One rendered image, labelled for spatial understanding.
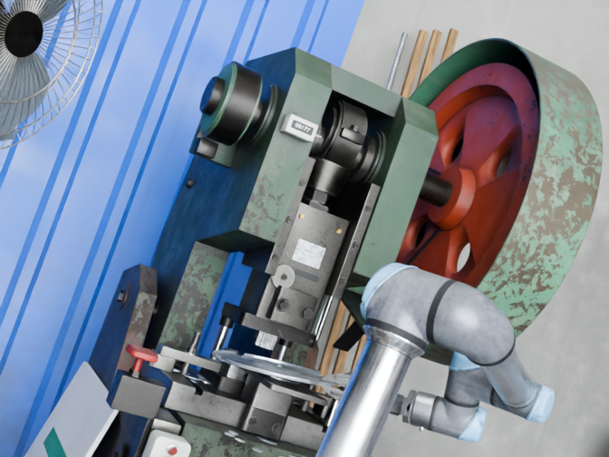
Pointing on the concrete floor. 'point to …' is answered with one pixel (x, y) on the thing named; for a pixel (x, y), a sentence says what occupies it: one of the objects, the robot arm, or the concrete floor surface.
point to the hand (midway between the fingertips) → (326, 383)
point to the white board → (76, 419)
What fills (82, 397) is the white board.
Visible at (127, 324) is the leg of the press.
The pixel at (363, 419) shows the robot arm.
